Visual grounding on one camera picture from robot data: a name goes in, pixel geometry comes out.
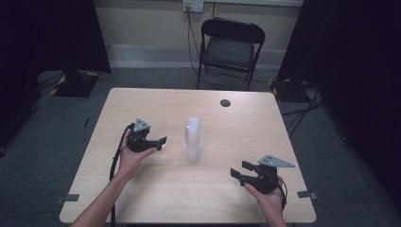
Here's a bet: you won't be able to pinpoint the white wall socket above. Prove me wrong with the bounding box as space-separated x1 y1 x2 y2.
182 0 205 14

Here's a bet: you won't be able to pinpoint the grey wall cable trunking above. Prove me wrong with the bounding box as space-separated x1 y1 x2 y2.
202 0 305 8

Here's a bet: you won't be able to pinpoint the stack of translucent plastic cups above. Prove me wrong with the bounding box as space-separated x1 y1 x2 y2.
182 116 205 164

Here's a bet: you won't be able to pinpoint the black folding chair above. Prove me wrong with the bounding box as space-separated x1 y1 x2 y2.
196 17 267 92

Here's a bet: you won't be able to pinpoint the black stand base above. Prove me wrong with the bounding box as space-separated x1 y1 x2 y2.
269 77 313 104
48 69 101 98

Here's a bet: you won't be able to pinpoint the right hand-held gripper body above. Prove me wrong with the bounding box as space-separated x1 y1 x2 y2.
244 153 296 195

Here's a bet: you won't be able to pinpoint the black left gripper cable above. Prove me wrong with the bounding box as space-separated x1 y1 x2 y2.
109 123 135 227

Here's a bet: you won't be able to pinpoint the person's left hand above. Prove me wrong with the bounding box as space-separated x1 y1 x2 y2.
116 129 158 183

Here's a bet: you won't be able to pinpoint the grey tape strip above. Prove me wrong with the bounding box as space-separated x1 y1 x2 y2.
54 193 80 204
296 190 319 201

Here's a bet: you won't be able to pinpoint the person's right hand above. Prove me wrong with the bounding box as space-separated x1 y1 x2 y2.
244 176 286 222

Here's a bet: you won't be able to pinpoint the dark curtain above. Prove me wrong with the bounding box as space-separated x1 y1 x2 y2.
276 0 401 209
0 0 112 152

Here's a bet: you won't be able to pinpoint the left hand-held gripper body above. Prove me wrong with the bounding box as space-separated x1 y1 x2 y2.
126 117 159 153

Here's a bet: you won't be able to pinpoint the black wall socket cable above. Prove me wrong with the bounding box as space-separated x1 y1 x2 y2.
186 9 221 91

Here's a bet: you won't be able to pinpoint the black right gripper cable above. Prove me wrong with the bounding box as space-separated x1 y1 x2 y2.
277 176 288 212

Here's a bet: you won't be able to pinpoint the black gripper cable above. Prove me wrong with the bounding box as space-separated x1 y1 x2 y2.
109 123 135 227
277 176 288 212

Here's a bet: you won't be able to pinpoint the black floor cables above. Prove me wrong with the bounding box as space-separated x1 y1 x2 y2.
280 82 325 140

